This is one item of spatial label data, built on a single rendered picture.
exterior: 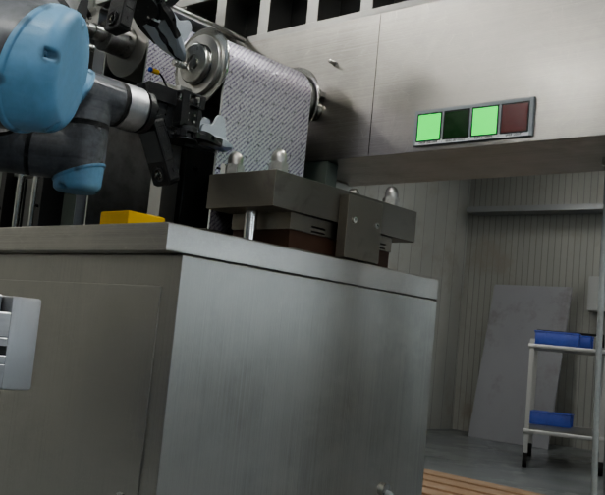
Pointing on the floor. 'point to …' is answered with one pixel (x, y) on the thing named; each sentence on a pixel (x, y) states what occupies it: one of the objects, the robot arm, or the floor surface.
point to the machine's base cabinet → (209, 380)
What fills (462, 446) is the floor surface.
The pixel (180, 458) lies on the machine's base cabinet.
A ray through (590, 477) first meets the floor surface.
